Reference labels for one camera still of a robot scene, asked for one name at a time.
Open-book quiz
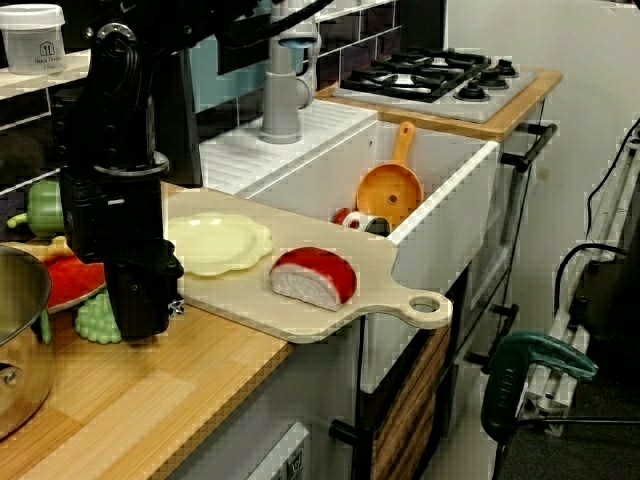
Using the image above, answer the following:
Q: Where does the grey dispenser panel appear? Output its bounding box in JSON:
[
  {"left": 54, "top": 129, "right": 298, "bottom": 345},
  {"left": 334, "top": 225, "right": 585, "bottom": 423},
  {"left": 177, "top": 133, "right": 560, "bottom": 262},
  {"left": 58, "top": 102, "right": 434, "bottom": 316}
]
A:
[{"left": 257, "top": 422, "right": 312, "bottom": 480}]

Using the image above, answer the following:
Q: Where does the thin black floor cable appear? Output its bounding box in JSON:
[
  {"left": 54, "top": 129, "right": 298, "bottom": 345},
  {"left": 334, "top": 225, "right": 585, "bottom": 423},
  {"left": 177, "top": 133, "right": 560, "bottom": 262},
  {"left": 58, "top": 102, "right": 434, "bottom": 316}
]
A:
[{"left": 492, "top": 415, "right": 640, "bottom": 480}]

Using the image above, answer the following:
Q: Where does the wooden stove countertop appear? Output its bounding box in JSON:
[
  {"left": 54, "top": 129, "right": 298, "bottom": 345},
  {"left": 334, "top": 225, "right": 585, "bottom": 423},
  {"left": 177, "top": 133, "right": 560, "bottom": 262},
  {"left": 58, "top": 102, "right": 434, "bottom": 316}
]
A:
[{"left": 314, "top": 67, "right": 564, "bottom": 142}]

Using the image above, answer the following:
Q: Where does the white toy sink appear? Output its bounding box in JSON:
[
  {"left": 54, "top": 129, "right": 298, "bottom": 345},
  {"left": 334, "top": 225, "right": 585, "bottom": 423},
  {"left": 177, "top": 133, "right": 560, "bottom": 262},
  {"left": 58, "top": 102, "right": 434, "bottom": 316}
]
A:
[{"left": 199, "top": 97, "right": 501, "bottom": 396}]

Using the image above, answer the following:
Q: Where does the red white sushi toy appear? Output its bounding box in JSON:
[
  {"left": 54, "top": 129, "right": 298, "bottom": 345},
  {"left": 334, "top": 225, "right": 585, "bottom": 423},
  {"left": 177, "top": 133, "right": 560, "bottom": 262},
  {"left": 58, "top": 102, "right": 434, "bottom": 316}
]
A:
[{"left": 269, "top": 246, "right": 359, "bottom": 312}]

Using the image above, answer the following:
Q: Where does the dark vertical post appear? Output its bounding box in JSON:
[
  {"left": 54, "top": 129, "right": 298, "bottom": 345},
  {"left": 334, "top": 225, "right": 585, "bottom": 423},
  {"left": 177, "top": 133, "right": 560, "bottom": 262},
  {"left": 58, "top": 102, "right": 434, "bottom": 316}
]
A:
[{"left": 159, "top": 74, "right": 204, "bottom": 189}]

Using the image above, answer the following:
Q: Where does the teal plastic box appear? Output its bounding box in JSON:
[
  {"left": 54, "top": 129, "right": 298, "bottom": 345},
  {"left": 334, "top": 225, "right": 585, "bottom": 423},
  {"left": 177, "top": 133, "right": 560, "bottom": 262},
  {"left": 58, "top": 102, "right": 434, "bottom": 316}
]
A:
[{"left": 189, "top": 34, "right": 274, "bottom": 131}]

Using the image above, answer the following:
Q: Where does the black rectangular panel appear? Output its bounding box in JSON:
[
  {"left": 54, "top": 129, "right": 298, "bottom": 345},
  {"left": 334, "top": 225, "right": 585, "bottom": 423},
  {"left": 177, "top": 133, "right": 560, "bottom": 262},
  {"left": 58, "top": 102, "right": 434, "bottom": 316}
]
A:
[{"left": 217, "top": 37, "right": 274, "bottom": 77}]

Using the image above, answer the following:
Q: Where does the white printed storage jar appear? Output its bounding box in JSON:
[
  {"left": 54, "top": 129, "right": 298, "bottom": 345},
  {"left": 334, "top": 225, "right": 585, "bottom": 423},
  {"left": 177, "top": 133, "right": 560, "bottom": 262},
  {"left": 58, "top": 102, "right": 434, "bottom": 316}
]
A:
[{"left": 0, "top": 3, "right": 67, "bottom": 76}]

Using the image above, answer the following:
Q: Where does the light wooden cutting board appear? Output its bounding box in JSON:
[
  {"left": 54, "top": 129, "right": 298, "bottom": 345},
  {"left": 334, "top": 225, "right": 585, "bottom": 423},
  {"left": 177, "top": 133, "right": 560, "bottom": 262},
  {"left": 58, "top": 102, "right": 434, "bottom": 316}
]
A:
[{"left": 159, "top": 182, "right": 454, "bottom": 346}]

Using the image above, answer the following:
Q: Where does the toy chicken drumstick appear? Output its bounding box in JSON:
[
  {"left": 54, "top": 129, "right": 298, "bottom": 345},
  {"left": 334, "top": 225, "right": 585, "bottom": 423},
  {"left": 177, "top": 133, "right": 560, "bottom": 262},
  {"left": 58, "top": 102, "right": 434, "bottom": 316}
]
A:
[{"left": 2, "top": 235, "right": 71, "bottom": 262}]

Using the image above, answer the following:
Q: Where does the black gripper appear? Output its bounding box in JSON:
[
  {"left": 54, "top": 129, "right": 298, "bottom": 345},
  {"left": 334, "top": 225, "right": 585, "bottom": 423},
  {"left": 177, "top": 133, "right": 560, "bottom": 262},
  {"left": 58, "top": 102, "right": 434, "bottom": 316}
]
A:
[{"left": 58, "top": 168, "right": 186, "bottom": 343}]

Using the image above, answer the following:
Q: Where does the white metal frame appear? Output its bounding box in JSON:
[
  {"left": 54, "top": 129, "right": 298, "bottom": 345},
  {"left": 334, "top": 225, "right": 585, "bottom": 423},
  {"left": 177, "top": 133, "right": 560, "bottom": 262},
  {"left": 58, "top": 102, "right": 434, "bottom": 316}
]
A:
[{"left": 519, "top": 117, "right": 640, "bottom": 436}]

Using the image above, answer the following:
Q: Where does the thick black cable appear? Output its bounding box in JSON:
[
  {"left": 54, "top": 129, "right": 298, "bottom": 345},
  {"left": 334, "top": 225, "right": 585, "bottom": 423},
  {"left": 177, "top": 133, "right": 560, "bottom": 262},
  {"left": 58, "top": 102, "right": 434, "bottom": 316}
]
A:
[{"left": 553, "top": 242, "right": 626, "bottom": 321}]

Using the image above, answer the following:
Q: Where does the cream flower-shaped plate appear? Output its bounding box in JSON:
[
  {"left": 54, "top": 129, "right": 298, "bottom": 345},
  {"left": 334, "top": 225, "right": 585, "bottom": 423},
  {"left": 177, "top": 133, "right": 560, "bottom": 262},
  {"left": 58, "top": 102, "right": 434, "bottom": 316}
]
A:
[{"left": 164, "top": 212, "right": 275, "bottom": 277}]

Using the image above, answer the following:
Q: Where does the orange toy pan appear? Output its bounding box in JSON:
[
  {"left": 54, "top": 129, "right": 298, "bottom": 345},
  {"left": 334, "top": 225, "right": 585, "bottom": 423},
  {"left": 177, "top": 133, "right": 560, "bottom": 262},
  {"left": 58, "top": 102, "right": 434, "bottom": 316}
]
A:
[{"left": 355, "top": 121, "right": 425, "bottom": 232}]

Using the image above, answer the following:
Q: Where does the red white tomato can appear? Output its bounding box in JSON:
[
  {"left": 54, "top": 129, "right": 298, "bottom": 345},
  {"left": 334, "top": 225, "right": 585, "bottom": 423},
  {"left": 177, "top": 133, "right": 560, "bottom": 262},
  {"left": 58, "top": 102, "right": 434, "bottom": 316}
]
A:
[{"left": 332, "top": 207, "right": 392, "bottom": 237}]

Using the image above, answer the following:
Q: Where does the light tiled shelf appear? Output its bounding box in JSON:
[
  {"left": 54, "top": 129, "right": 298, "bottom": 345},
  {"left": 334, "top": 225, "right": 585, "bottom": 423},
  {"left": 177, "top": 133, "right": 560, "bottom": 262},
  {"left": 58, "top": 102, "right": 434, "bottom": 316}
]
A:
[{"left": 0, "top": 47, "right": 94, "bottom": 101}]

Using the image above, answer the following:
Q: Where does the black cabinet handle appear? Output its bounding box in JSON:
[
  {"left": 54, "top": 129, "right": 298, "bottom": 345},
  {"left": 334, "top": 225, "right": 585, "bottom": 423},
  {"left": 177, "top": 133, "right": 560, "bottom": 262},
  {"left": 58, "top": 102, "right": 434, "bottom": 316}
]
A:
[{"left": 328, "top": 418, "right": 374, "bottom": 480}]

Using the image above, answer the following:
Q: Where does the grey toy faucet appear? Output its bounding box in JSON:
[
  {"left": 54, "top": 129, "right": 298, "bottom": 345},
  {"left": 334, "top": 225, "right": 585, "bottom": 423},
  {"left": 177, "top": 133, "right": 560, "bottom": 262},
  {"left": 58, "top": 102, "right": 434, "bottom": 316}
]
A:
[{"left": 258, "top": 0, "right": 324, "bottom": 144}]

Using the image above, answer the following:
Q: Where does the grey black toy stove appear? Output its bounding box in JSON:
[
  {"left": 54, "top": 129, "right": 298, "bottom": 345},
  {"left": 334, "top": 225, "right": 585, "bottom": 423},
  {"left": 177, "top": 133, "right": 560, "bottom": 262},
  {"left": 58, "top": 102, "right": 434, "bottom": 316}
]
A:
[{"left": 332, "top": 47, "right": 537, "bottom": 124}]

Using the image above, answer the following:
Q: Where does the dark box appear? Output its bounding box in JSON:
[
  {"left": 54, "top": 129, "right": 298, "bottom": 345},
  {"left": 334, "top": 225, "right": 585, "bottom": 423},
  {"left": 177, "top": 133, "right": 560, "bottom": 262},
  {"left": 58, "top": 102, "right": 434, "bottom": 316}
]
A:
[{"left": 569, "top": 257, "right": 640, "bottom": 366}]

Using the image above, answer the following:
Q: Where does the steel cooking pot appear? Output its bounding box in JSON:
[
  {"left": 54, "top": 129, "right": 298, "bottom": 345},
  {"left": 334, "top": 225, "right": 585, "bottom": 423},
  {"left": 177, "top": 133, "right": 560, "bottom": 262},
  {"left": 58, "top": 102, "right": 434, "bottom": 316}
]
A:
[{"left": 0, "top": 243, "right": 57, "bottom": 441}]

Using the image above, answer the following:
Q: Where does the green toy grape bunch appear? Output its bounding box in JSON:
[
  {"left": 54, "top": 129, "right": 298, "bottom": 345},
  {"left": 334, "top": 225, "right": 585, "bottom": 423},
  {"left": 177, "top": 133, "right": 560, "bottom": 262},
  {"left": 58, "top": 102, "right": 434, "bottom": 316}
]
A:
[{"left": 74, "top": 292, "right": 124, "bottom": 346}]

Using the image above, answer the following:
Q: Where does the striped wooden cabinet door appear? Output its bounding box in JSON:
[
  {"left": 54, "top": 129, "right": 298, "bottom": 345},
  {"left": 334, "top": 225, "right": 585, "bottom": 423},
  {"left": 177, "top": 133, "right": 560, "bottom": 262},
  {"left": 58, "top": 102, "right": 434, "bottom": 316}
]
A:
[{"left": 372, "top": 324, "right": 451, "bottom": 480}]

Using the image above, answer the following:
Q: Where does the black drawer handle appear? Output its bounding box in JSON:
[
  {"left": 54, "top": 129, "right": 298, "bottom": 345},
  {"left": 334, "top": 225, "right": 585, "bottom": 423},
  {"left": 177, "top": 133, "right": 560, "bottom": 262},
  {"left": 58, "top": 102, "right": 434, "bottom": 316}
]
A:
[{"left": 467, "top": 303, "right": 520, "bottom": 374}]

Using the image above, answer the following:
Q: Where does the green toy bell pepper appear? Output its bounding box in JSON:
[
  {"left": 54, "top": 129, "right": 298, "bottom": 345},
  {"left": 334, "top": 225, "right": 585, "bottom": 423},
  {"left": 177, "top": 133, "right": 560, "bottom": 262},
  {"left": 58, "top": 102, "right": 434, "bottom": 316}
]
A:
[{"left": 6, "top": 179, "right": 66, "bottom": 239}]

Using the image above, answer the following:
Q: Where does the red plate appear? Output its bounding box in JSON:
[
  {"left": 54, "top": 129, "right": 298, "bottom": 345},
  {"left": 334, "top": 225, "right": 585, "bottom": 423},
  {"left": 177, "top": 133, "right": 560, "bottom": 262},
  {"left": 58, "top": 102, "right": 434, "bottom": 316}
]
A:
[{"left": 42, "top": 249, "right": 109, "bottom": 315}]

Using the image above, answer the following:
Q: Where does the black oven bar handle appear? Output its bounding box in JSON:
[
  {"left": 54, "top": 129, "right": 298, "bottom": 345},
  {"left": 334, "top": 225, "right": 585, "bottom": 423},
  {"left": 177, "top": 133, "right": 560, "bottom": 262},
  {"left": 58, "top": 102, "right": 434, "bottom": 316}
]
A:
[{"left": 499, "top": 122, "right": 559, "bottom": 174}]

